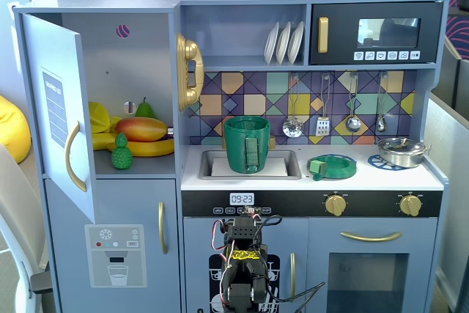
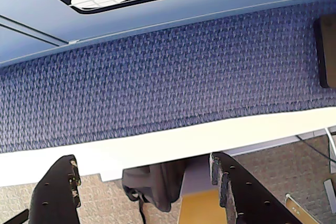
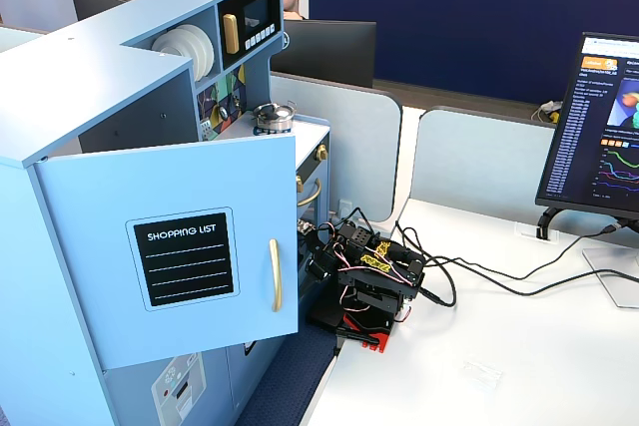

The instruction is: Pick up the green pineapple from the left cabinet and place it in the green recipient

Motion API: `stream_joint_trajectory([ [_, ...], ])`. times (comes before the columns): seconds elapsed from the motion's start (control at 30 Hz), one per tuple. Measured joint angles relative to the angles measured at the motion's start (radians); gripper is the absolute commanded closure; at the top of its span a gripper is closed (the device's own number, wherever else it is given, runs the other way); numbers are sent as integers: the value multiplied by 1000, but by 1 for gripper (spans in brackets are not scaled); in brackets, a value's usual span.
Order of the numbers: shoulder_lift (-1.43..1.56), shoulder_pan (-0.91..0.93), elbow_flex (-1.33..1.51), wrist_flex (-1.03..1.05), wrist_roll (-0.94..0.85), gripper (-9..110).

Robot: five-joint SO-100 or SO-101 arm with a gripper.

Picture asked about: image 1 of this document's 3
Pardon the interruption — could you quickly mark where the green toy pear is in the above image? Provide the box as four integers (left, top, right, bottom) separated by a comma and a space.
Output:
134, 97, 155, 119

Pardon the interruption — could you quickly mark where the yellow beanbag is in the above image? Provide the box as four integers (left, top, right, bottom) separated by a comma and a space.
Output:
0, 95, 32, 164

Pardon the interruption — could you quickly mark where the gold oven handle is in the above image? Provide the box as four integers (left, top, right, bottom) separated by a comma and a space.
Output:
340, 231, 403, 243

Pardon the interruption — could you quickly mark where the grey toy sink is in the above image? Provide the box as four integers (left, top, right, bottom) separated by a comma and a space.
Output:
199, 149, 303, 181

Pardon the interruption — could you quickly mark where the green 3D-printed cup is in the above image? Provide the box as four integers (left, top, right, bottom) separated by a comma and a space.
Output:
224, 115, 272, 174

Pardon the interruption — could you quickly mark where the steel skimmer spoon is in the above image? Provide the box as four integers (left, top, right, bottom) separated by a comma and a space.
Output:
281, 74, 305, 139

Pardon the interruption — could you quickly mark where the gold microwave handle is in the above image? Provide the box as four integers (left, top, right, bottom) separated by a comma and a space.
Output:
317, 16, 329, 54

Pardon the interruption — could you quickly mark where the steel pot with lid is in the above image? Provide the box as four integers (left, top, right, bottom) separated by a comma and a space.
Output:
373, 136, 432, 168

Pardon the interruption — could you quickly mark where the steel slotted spatula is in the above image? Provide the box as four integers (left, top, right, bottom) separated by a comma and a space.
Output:
315, 73, 330, 137

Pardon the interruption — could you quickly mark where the steel ladle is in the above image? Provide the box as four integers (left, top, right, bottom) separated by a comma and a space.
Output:
344, 73, 363, 133

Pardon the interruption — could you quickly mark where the yellow toy star fruit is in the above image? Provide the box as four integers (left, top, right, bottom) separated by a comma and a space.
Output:
88, 101, 122, 135

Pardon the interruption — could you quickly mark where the gold stove knob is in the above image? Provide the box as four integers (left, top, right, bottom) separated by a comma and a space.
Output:
325, 195, 347, 216
399, 195, 422, 217

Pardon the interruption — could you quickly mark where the blue cabinet door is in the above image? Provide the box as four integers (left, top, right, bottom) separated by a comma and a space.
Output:
21, 12, 97, 225

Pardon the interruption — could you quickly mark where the black dishwasher sticker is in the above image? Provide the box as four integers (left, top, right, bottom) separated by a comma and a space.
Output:
208, 253, 281, 313

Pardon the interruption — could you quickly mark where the gold curved door handle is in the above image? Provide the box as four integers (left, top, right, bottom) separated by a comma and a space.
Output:
64, 120, 88, 193

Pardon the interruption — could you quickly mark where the yellow toy banana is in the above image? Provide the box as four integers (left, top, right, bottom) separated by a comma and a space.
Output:
106, 138, 175, 158

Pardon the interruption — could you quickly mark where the green 3D-printed ring lid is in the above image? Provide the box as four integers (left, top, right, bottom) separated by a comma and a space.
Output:
306, 153, 358, 182

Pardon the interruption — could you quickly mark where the blue round trivet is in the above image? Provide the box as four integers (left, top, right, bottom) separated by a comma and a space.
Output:
367, 154, 415, 171

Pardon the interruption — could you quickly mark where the white toy plate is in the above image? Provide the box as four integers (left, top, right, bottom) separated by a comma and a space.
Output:
275, 21, 292, 65
264, 21, 280, 65
287, 21, 305, 65

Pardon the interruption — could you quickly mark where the green toy pineapple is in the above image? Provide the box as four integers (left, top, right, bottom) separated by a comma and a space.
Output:
111, 132, 134, 171

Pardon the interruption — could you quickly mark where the red yellow toy mango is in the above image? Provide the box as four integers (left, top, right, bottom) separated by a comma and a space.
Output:
115, 117, 169, 142

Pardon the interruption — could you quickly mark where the black toy microwave door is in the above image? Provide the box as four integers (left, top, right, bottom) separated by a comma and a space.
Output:
309, 1, 444, 66

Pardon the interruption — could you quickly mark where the blue toy kitchen unit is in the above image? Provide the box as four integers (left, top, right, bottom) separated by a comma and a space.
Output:
12, 0, 451, 313

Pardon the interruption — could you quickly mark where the gold straight fridge handle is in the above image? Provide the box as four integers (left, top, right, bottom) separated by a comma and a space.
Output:
158, 201, 169, 255

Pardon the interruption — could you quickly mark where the gold toy telephone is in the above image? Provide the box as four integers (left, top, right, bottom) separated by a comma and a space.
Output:
175, 32, 204, 112

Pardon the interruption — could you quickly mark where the white office chair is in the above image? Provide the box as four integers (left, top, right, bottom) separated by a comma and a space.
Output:
0, 144, 56, 313

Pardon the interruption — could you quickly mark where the black power cable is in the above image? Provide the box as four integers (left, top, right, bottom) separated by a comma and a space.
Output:
270, 281, 327, 313

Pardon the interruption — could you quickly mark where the yellow toy fruit piece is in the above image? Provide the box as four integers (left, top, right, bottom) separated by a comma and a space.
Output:
92, 132, 119, 151

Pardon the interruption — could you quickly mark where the shopping list sticker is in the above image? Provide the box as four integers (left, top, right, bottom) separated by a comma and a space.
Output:
40, 67, 70, 151

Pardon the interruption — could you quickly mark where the gold dishwasher handle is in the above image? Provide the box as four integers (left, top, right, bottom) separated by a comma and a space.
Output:
289, 252, 297, 303

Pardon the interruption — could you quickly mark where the water dispenser sticker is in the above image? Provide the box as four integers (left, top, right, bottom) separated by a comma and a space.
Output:
84, 224, 148, 288

